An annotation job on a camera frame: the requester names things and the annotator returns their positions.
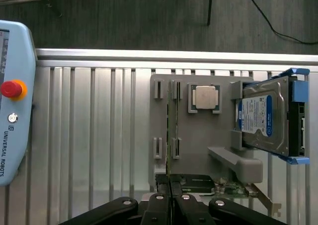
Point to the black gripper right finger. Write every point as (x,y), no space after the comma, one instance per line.
(188,210)

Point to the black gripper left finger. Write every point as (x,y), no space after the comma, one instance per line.
(154,210)

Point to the black graphics card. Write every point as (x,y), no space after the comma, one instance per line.
(198,182)

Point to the grey parts rack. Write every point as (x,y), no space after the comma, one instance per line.
(198,140)

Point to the silver CPU chip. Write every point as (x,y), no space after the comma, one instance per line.
(205,97)

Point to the hard disk with blue caddy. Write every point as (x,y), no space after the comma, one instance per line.
(263,115)

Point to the light blue teach pendant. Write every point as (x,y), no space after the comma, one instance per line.
(15,125)

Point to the black stand pole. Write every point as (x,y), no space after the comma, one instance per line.
(210,4)

